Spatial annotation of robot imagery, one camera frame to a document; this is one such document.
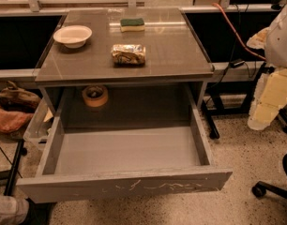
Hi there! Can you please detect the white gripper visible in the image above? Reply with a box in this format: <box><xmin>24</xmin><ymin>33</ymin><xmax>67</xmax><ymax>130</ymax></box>
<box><xmin>247</xmin><ymin>4</ymin><xmax>287</xmax><ymax>130</ymax></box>

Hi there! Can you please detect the open grey top drawer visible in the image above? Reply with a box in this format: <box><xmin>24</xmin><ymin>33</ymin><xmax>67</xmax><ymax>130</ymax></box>
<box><xmin>17</xmin><ymin>83</ymin><xmax>232</xmax><ymax>203</ymax></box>

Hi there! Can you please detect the black power adapter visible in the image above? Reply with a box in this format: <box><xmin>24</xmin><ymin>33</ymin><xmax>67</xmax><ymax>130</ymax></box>
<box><xmin>229</xmin><ymin>59</ymin><xmax>245</xmax><ymax>68</ymax></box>

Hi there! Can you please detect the black office chair base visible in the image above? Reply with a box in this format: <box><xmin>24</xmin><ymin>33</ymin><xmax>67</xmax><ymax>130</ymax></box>
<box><xmin>251</xmin><ymin>149</ymin><xmax>287</xmax><ymax>203</ymax></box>

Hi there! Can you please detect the green yellow sponge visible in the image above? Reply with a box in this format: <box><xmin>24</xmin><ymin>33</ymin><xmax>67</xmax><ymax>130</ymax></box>
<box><xmin>120</xmin><ymin>18</ymin><xmax>145</xmax><ymax>32</ymax></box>

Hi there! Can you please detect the brown tape roll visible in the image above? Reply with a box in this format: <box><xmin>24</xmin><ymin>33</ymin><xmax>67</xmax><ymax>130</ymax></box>
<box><xmin>82</xmin><ymin>85</ymin><xmax>108</xmax><ymax>108</ymax></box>

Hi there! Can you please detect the white bowl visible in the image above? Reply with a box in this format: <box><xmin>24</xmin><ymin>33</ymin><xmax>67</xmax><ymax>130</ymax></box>
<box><xmin>53</xmin><ymin>25</ymin><xmax>92</xmax><ymax>49</ymax></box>

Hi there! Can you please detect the clear plastic bin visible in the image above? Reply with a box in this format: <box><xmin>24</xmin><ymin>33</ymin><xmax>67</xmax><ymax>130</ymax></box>
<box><xmin>23</xmin><ymin>99</ymin><xmax>53</xmax><ymax>151</ymax></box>

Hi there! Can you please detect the brown bag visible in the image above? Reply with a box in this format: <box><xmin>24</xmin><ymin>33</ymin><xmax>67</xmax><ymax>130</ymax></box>
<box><xmin>0</xmin><ymin>81</ymin><xmax>41</xmax><ymax>110</ymax></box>

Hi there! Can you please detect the orange cloth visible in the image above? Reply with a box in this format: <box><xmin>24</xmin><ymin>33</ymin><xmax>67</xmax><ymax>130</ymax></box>
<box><xmin>0</xmin><ymin>106</ymin><xmax>33</xmax><ymax>133</ymax></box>

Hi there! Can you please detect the black stand leg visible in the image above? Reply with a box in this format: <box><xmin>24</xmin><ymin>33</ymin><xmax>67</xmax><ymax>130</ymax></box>
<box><xmin>4</xmin><ymin>140</ymin><xmax>24</xmax><ymax>196</ymax></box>

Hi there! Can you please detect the orange cable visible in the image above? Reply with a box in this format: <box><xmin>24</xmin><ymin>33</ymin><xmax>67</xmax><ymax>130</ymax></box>
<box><xmin>211</xmin><ymin>2</ymin><xmax>267</xmax><ymax>62</ymax></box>

